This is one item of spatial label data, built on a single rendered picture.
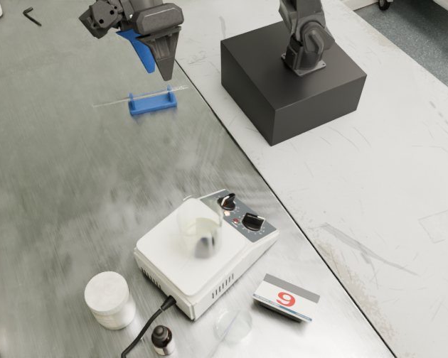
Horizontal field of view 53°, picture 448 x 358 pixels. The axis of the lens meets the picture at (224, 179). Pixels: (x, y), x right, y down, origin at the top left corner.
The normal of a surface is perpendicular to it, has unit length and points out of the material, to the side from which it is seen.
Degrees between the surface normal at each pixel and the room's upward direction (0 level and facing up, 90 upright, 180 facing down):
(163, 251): 0
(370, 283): 0
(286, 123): 90
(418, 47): 0
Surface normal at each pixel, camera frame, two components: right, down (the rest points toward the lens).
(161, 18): 0.41, 0.34
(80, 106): -0.01, -0.60
